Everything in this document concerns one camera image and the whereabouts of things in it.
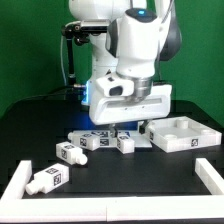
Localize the white marker base plate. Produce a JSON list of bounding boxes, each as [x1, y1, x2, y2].
[[73, 130, 152, 148]]

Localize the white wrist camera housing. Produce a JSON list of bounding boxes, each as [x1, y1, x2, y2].
[[96, 73, 134, 97]]

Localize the black cables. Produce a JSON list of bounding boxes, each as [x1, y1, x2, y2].
[[16, 83, 88, 103]]

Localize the black camera on mount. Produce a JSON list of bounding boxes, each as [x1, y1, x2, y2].
[[62, 19, 110, 36]]

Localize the white U-shaped fence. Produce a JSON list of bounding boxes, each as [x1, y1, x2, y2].
[[0, 158, 224, 223]]

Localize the white square table top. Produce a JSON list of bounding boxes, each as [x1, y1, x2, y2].
[[145, 116, 222, 153]]

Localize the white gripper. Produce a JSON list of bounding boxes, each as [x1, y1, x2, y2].
[[89, 84, 172, 138]]

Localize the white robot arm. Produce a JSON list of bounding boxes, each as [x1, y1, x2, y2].
[[69, 0, 182, 136]]

